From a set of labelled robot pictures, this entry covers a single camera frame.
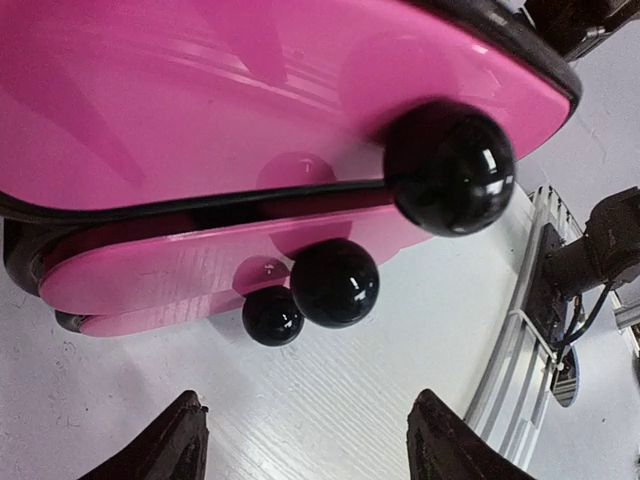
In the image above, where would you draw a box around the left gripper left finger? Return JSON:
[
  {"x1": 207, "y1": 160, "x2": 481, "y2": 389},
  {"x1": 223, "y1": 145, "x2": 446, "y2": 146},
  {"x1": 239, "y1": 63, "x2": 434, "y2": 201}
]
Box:
[{"x1": 83, "y1": 390, "x2": 209, "y2": 480}]

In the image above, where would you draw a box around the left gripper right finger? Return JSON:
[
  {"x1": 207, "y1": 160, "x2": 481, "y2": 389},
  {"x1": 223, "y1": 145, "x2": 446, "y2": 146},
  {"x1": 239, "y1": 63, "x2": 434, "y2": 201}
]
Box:
[{"x1": 407, "y1": 389, "x2": 531, "y2": 480}]

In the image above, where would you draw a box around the pink drawer black knob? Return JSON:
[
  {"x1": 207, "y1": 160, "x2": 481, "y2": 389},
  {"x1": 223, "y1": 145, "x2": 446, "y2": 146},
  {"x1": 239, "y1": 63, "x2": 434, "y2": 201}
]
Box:
[{"x1": 53, "y1": 284, "x2": 306, "y2": 347}]

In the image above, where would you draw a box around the black pouch with pink end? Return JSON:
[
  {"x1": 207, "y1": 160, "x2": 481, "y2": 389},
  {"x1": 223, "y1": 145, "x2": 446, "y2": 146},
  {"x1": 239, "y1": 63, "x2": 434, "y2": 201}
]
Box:
[{"x1": 1, "y1": 1, "x2": 582, "y2": 236}]

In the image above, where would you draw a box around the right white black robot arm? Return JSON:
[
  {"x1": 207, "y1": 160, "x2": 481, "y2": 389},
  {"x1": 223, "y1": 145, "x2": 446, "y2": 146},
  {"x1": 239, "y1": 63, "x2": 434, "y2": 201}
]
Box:
[{"x1": 524, "y1": 1, "x2": 639, "y2": 351}]

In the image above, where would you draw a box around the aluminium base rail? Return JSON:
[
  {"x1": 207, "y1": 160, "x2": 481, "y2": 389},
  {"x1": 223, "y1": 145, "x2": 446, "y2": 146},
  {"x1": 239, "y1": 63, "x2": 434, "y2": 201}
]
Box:
[{"x1": 462, "y1": 184, "x2": 640, "y2": 461}]

